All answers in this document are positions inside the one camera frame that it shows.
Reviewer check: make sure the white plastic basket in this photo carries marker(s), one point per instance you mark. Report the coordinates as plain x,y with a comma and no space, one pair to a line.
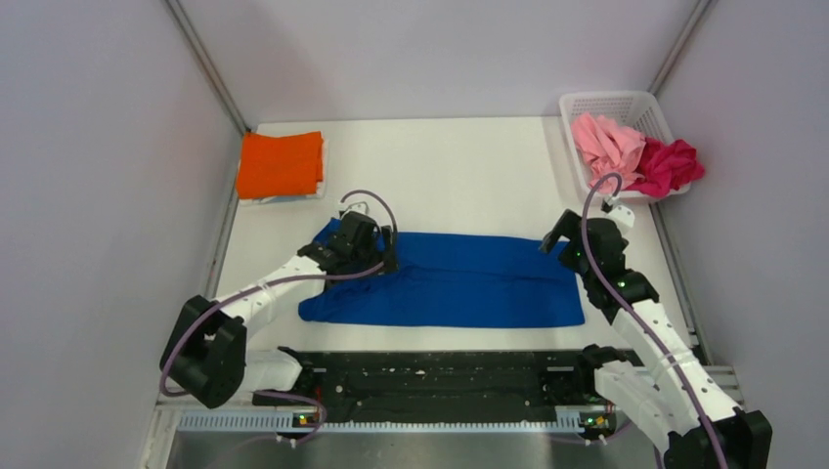
636,109

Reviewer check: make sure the blue t shirt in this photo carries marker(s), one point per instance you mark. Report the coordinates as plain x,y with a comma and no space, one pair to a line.
458,280

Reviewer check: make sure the folded orange t shirt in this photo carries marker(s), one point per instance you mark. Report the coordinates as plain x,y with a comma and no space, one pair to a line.
278,165

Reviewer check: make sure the left corner aluminium post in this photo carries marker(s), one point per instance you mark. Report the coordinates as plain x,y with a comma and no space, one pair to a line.
205,64

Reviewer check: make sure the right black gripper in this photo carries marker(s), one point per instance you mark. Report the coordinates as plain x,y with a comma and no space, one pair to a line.
568,226

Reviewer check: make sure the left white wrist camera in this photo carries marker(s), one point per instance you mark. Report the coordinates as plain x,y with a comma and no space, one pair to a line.
346,207

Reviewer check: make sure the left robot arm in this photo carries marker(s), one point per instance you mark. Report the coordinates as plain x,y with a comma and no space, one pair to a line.
205,356

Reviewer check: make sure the corner aluminium post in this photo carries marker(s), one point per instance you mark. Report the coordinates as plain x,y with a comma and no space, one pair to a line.
701,9
205,64

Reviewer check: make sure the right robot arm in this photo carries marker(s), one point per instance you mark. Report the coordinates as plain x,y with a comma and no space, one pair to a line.
687,416

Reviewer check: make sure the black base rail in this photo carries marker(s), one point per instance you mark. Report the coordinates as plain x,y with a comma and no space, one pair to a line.
443,387

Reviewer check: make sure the right corner aluminium post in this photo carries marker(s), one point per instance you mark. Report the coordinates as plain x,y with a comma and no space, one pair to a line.
701,9

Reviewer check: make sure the magenta t shirt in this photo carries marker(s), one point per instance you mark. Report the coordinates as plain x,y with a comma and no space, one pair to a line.
664,168

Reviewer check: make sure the white slotted cable duct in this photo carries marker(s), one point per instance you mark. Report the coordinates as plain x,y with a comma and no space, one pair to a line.
288,422

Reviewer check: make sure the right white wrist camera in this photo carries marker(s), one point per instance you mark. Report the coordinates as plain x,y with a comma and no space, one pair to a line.
621,215

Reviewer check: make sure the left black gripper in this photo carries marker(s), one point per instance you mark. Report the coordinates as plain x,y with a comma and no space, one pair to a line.
385,257

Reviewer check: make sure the light pink t shirt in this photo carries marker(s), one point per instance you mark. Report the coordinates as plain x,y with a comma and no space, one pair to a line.
608,147

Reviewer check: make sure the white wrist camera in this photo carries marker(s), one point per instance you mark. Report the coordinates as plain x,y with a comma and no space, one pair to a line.
621,215
346,207

